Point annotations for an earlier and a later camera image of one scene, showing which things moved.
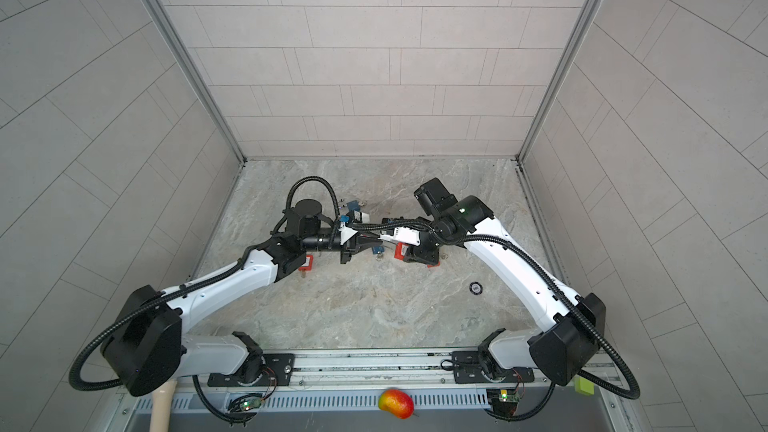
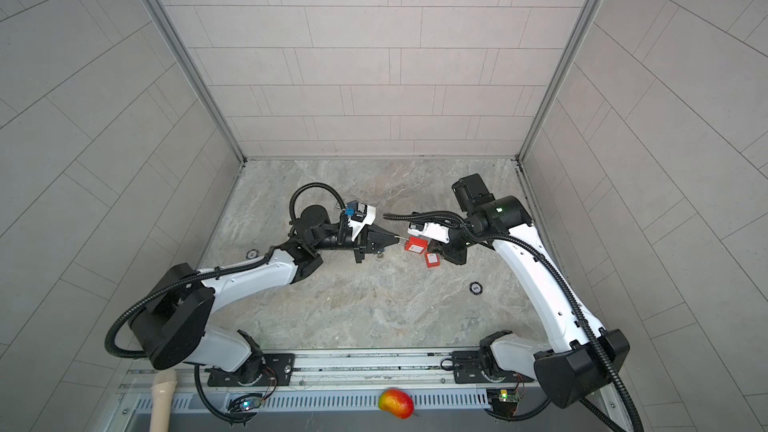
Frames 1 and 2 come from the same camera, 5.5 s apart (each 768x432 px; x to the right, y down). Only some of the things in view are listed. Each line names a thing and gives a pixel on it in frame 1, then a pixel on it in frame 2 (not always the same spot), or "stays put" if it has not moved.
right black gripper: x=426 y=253 to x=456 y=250
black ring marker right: x=476 y=288 stays put
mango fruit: x=397 y=403 stays put
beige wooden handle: x=161 y=406 stays put
